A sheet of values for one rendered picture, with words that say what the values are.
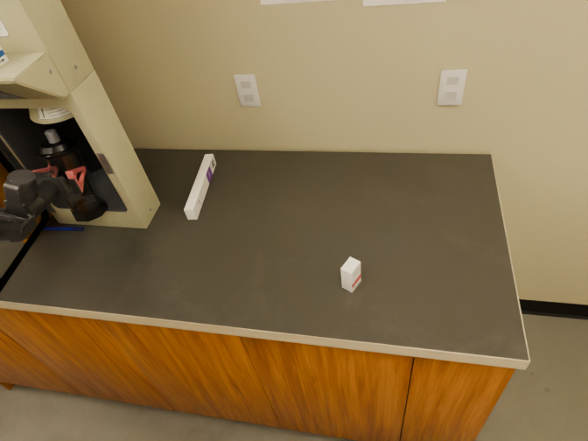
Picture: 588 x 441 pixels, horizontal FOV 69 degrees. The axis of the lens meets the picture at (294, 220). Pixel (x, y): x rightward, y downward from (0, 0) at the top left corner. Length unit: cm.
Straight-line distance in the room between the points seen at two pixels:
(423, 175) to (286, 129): 49
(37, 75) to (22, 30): 10
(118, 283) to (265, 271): 42
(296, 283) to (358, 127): 60
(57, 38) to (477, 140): 120
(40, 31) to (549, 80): 128
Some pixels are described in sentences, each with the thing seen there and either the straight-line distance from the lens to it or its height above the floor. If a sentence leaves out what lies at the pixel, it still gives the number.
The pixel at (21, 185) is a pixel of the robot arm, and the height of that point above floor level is 128.
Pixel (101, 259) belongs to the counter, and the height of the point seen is 94.
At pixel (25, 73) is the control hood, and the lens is 107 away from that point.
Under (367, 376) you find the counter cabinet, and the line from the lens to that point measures 127.
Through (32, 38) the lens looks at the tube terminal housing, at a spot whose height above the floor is 154.
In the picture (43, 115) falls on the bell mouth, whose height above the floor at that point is 134.
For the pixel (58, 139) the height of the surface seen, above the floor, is 127.
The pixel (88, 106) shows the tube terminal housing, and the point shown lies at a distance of 120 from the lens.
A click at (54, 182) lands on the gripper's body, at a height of 120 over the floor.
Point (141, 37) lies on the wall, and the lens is 152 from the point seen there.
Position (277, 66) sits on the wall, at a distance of 140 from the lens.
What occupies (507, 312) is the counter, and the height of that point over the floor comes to 94.
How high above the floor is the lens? 186
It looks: 46 degrees down
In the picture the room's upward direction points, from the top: 10 degrees counter-clockwise
